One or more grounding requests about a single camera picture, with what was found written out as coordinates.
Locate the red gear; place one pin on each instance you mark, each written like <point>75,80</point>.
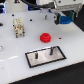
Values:
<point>45,37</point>

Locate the beige connector block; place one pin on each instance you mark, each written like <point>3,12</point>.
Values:
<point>18,27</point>

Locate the black-framed peg base plate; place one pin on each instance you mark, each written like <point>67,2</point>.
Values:
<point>44,56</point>

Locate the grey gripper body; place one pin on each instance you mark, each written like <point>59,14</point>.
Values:
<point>61,6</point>

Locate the right metal peg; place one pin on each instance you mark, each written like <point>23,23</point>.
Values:
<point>51,51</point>

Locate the left metal peg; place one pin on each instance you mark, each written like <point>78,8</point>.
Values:
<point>35,56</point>

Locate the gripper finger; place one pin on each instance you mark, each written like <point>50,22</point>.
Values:
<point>57,18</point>
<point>72,15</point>

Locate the metal peg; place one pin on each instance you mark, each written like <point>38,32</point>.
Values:
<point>51,51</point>
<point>35,56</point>

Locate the blue gear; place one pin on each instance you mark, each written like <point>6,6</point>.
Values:
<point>65,20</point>

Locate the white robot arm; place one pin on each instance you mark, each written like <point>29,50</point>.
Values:
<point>51,4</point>

